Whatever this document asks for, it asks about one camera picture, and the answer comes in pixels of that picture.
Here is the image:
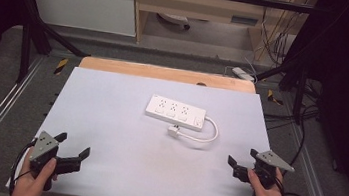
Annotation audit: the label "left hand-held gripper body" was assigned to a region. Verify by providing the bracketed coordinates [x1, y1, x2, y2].
[24, 129, 86, 196]

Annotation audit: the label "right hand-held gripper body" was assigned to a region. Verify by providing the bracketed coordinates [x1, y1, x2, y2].
[230, 146, 298, 196]

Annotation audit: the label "white power strip cable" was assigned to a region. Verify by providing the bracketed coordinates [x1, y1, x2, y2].
[176, 112, 221, 146]

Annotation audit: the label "white power plug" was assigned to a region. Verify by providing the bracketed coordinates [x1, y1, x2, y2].
[166, 123, 183, 139]

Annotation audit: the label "person's left hand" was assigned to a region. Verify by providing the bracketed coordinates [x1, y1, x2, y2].
[10, 153, 59, 196]

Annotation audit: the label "black yellow striped tape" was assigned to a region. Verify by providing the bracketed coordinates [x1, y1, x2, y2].
[52, 56, 70, 77]
[265, 88, 286, 106]

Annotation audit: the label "white floor power strip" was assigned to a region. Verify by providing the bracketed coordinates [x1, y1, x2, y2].
[230, 66, 257, 84]

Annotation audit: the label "black metal stand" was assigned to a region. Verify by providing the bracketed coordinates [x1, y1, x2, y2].
[0, 0, 98, 92]
[250, 37, 314, 126]

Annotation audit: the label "wooden board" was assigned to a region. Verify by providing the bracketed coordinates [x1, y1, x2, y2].
[77, 54, 259, 95]

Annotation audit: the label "white chair base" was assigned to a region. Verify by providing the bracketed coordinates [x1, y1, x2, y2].
[155, 11, 193, 31]

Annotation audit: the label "wooden desk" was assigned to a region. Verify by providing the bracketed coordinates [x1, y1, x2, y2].
[125, 0, 320, 66]

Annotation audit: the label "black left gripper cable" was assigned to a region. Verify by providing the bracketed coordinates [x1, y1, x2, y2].
[7, 136, 39, 196]

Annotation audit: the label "black floor cables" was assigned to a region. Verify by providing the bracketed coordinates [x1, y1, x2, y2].
[256, 73, 327, 170]

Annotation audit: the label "hanging cables bundle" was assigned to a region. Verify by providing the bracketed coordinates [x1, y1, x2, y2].
[254, 0, 304, 69]

